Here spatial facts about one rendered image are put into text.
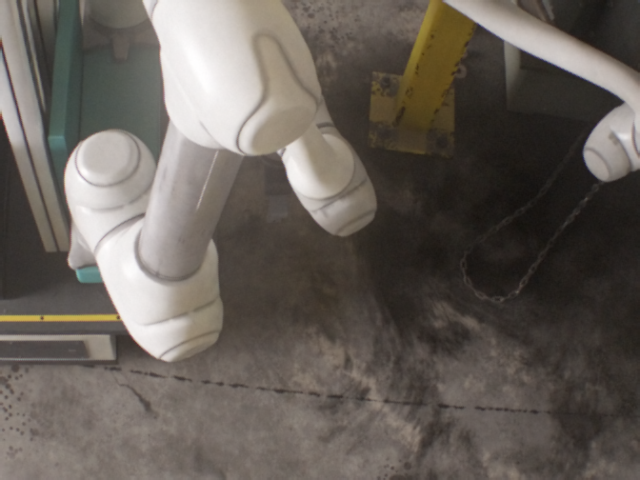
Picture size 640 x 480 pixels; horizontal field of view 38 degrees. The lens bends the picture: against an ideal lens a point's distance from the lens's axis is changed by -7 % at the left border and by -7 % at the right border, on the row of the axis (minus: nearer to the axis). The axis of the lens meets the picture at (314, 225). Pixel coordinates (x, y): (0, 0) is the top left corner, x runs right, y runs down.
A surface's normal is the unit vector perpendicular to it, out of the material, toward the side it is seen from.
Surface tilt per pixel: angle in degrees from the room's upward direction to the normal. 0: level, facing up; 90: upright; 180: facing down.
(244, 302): 0
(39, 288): 0
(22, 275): 0
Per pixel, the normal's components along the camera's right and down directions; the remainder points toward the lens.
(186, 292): 0.48, 0.37
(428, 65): -0.08, 0.91
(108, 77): 0.12, -0.39
